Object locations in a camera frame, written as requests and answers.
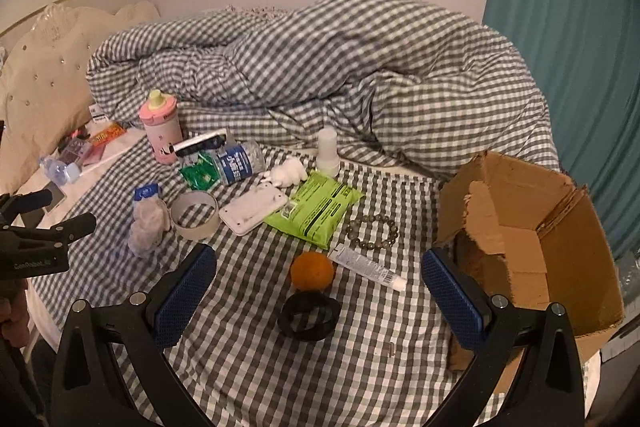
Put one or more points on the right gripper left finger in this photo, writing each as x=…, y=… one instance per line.
x=88, y=388

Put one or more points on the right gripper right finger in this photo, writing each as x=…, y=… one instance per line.
x=547, y=388

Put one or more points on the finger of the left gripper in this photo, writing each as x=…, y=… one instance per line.
x=17, y=204
x=67, y=231

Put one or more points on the small blue white box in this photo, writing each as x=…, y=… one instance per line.
x=146, y=191

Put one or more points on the clear tape roll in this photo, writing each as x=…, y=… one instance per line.
x=195, y=215

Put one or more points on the green medicine sachet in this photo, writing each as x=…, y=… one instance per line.
x=199, y=171

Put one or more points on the black white device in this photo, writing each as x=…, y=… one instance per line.
x=206, y=141

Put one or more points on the white rectangular plastic case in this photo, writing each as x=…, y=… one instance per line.
x=248, y=211

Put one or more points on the black ring band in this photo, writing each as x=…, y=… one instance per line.
x=309, y=316

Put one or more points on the green wet wipes pack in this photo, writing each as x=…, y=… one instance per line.
x=315, y=209

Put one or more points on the orange fruit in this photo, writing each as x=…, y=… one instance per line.
x=312, y=271

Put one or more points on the white ointment tube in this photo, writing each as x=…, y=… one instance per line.
x=371, y=270

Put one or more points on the person's left hand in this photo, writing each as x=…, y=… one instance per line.
x=14, y=317

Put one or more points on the light blue small bottle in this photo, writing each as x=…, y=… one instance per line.
x=58, y=172

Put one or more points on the pink flat packet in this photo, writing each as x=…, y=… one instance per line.
x=82, y=153

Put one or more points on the red orange snack packet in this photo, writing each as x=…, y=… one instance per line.
x=107, y=135

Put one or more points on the cream tufted headboard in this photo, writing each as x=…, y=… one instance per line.
x=44, y=91

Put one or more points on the pink kids water bottle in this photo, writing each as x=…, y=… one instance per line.
x=160, y=119

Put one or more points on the large clear water bottle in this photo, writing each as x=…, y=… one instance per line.
x=628, y=271

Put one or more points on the brown cardboard box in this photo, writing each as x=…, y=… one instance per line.
x=531, y=234

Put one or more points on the small plastic water bottle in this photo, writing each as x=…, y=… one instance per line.
x=239, y=161

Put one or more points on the small white plush toy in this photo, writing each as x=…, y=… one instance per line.
x=290, y=173

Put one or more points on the grey gingham bed sheet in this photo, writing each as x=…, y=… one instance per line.
x=385, y=364

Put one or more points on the white spray bottle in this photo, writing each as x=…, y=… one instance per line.
x=327, y=161

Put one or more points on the grey gingham duvet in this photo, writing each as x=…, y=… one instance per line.
x=401, y=82

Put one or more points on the teal curtain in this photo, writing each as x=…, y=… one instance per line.
x=584, y=56

